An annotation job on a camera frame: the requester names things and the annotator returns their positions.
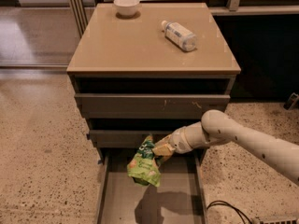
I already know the metal floor vent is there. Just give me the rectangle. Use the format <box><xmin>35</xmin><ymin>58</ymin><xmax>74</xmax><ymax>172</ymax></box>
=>
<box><xmin>252</xmin><ymin>216</ymin><xmax>299</xmax><ymax>224</ymax></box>

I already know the grey middle drawer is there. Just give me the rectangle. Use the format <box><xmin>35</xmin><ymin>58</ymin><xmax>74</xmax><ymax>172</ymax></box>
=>
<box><xmin>86</xmin><ymin>129</ymin><xmax>216</xmax><ymax>150</ymax></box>

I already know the white ceramic bowl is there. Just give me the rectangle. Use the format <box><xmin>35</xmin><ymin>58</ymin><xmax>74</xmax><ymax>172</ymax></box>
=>
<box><xmin>113</xmin><ymin>0</ymin><xmax>140</xmax><ymax>17</ymax></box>

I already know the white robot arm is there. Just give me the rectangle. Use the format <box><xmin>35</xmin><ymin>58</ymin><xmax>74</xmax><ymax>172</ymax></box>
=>
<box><xmin>153</xmin><ymin>110</ymin><xmax>299</xmax><ymax>185</ymax></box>

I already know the clear plastic water bottle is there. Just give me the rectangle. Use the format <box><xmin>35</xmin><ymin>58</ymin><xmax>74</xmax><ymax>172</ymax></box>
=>
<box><xmin>161</xmin><ymin>21</ymin><xmax>197</xmax><ymax>52</ymax></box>

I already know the small dark floor object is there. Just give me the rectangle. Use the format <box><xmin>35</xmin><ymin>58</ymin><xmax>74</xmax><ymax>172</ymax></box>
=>
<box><xmin>283</xmin><ymin>92</ymin><xmax>299</xmax><ymax>110</ymax></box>

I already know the green rice chip bag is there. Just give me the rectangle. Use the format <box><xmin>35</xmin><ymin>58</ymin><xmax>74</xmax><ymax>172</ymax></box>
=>
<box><xmin>127</xmin><ymin>134</ymin><xmax>169</xmax><ymax>187</ymax></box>

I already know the grey top drawer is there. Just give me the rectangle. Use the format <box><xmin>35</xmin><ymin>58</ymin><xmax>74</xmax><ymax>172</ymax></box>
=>
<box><xmin>75</xmin><ymin>93</ymin><xmax>230</xmax><ymax>119</ymax></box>

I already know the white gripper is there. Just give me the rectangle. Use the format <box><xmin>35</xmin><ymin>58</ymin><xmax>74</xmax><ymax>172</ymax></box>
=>
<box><xmin>152</xmin><ymin>128</ymin><xmax>191</xmax><ymax>156</ymax></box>

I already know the black floor cable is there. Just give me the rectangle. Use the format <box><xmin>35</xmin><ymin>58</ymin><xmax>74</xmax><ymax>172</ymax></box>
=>
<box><xmin>206</xmin><ymin>200</ymin><xmax>252</xmax><ymax>224</ymax></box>

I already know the open bottom drawer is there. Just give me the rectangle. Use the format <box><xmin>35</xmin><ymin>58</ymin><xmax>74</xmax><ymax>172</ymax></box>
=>
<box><xmin>95</xmin><ymin>149</ymin><xmax>207</xmax><ymax>224</ymax></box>

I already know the grey drawer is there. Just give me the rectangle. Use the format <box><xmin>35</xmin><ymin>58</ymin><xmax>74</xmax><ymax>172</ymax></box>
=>
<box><xmin>86</xmin><ymin>129</ymin><xmax>216</xmax><ymax>150</ymax></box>
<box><xmin>75</xmin><ymin>93</ymin><xmax>230</xmax><ymax>119</ymax></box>

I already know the tan drawer cabinet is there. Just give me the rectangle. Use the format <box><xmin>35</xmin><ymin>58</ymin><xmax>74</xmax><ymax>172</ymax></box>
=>
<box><xmin>66</xmin><ymin>2</ymin><xmax>242</xmax><ymax>165</ymax></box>

